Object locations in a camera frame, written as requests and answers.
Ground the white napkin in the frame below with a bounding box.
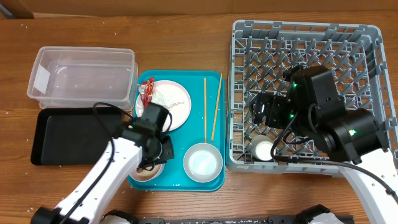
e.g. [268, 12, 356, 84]
[151, 92, 185, 110]

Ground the white paper cup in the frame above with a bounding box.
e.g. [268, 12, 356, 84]
[249, 135, 274, 161]

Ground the pink bowl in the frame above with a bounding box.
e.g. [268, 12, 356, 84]
[129, 164, 165, 182]

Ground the clear plastic storage bin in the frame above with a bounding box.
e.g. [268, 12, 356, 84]
[27, 46, 138, 111]

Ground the red snack wrapper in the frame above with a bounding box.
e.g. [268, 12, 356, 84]
[139, 77, 155, 107]

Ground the right wooden chopstick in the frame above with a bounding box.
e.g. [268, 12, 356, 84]
[211, 73, 223, 141]

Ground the left wooden chopstick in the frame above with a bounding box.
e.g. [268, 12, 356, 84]
[203, 77, 207, 143]

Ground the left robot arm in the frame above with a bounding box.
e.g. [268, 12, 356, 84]
[31, 103, 174, 224]

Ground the white round plate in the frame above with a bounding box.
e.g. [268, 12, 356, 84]
[153, 80, 192, 131]

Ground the grey bowl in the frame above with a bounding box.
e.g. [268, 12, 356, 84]
[183, 142, 223, 183]

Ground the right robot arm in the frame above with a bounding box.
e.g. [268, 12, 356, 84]
[249, 65, 397, 223]

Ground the black plastic tray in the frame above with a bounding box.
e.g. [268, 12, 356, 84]
[30, 108, 108, 166]

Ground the teal serving tray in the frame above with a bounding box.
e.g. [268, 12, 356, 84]
[128, 70, 226, 192]

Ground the grey dishwasher rack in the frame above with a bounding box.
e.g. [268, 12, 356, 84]
[226, 20, 397, 177]

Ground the wooden chopstick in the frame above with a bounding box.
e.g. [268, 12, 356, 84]
[211, 73, 223, 141]
[203, 77, 207, 143]

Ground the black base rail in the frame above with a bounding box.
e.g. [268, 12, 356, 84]
[99, 214, 355, 224]

